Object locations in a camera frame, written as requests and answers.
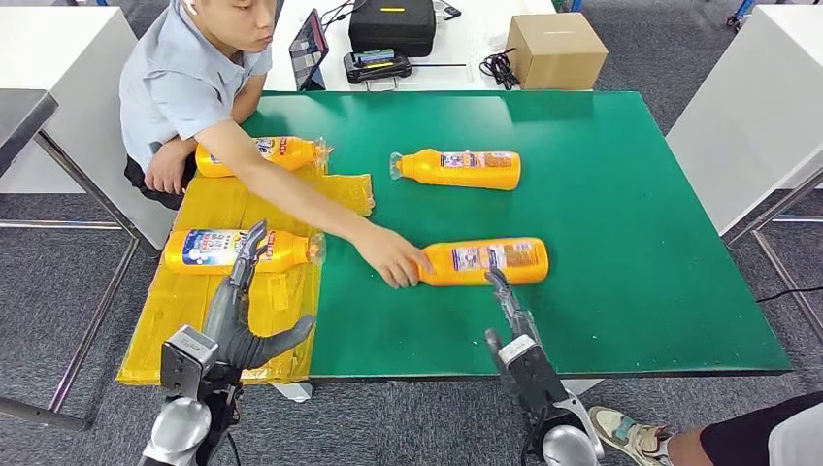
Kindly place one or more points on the blue wheeled base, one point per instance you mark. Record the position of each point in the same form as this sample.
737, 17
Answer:
742, 9

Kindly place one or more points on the person's right hand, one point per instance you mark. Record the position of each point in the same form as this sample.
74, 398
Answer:
392, 257

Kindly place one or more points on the yellow taped cardboard sheet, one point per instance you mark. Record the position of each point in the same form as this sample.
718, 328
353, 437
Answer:
193, 309

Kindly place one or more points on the person's left forearm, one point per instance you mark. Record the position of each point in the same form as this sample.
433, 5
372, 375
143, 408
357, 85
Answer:
173, 148

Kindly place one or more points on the person's left hand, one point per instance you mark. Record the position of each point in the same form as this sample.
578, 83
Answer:
168, 175

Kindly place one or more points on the white table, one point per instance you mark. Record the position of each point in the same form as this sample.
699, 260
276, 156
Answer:
32, 38
752, 116
463, 45

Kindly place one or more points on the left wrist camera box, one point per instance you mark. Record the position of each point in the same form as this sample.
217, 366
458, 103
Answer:
186, 360

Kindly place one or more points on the white table foot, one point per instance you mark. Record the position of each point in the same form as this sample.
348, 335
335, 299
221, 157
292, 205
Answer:
582, 386
294, 393

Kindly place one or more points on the person's right forearm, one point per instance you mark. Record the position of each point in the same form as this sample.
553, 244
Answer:
308, 202

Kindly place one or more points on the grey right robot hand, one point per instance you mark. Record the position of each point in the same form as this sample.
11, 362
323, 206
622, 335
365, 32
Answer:
517, 315

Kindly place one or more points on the grey desk with metal frame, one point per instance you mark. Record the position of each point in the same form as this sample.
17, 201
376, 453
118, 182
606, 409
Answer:
19, 122

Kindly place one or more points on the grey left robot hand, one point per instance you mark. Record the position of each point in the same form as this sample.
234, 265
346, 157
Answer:
231, 328

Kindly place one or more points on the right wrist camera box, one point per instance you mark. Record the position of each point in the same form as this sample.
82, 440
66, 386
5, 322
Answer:
533, 379

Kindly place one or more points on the black handheld controller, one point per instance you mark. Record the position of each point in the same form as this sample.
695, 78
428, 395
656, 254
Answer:
376, 69

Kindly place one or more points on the orange detergent bottle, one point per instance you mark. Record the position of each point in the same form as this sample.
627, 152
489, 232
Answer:
289, 251
514, 267
289, 154
424, 170

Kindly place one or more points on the brown cardboard box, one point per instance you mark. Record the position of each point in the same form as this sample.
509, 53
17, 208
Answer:
556, 54

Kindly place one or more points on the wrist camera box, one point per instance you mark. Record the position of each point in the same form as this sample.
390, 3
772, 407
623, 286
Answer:
186, 360
533, 379

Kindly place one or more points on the black carrying case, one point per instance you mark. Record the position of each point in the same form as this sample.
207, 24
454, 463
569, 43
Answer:
392, 29

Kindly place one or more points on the person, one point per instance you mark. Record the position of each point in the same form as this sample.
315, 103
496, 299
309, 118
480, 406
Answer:
173, 77
752, 437

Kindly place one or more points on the black tablet on stand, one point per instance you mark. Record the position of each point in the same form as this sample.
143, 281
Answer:
308, 51

